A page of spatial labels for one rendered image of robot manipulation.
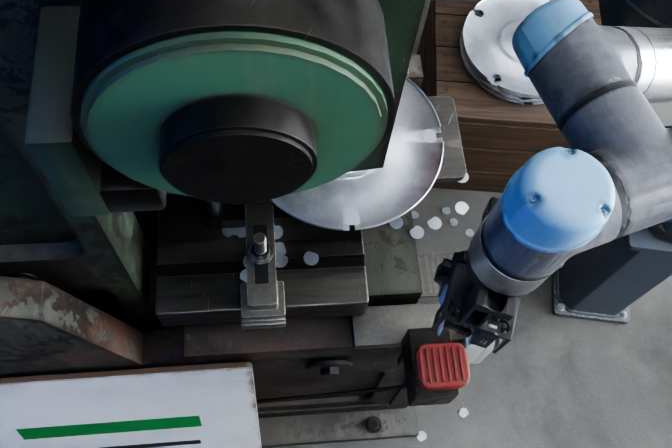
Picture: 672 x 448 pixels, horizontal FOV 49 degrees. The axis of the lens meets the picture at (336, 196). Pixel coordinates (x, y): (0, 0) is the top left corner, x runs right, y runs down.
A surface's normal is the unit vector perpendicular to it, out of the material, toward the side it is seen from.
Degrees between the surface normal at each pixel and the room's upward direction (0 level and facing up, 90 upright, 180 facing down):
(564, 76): 50
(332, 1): 33
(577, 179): 3
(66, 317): 73
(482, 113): 0
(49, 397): 78
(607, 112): 27
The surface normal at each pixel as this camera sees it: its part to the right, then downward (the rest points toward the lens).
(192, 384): 0.09, 0.79
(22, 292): 0.56, -0.40
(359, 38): 0.79, -0.32
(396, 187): 0.06, -0.44
